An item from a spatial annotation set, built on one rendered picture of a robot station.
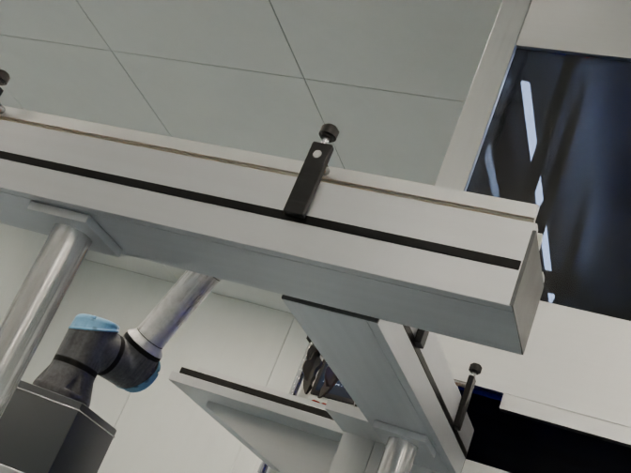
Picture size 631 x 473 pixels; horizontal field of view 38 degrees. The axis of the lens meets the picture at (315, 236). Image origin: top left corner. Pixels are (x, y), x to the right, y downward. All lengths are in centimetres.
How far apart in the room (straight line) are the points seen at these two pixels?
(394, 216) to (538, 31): 125
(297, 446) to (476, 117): 79
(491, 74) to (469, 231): 119
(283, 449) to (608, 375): 65
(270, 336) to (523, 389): 662
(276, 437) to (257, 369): 630
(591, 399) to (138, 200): 95
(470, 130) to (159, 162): 105
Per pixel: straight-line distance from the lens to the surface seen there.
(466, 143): 198
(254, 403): 184
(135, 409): 852
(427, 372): 130
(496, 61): 211
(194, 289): 241
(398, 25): 415
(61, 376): 234
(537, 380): 173
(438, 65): 429
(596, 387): 172
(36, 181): 115
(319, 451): 186
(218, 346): 841
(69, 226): 114
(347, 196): 97
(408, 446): 149
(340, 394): 290
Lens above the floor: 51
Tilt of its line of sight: 22 degrees up
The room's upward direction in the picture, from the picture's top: 23 degrees clockwise
